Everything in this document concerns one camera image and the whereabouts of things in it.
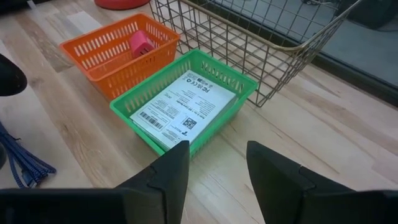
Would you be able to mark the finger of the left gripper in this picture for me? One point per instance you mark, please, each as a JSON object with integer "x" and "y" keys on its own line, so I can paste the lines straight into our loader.
{"x": 2, "y": 155}
{"x": 11, "y": 76}

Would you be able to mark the green plastic bin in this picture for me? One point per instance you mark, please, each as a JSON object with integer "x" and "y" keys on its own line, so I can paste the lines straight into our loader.
{"x": 124, "y": 107}

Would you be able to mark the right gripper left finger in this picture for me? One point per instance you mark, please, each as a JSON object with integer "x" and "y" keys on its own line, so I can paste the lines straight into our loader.
{"x": 168, "y": 186}

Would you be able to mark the red desk lamp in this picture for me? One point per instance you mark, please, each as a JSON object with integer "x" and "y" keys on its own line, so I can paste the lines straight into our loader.
{"x": 121, "y": 3}

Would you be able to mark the white printed card package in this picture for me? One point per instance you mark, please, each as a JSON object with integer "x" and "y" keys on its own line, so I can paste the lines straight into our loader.
{"x": 180, "y": 109}

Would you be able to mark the orange plastic bin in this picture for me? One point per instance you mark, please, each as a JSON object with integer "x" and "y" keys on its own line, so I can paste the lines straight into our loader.
{"x": 102, "y": 74}

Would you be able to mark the pink wall charger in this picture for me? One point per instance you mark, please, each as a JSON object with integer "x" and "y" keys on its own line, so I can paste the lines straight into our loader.
{"x": 140, "y": 43}

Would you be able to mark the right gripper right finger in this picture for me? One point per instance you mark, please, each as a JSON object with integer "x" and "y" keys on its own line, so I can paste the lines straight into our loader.
{"x": 280, "y": 193}

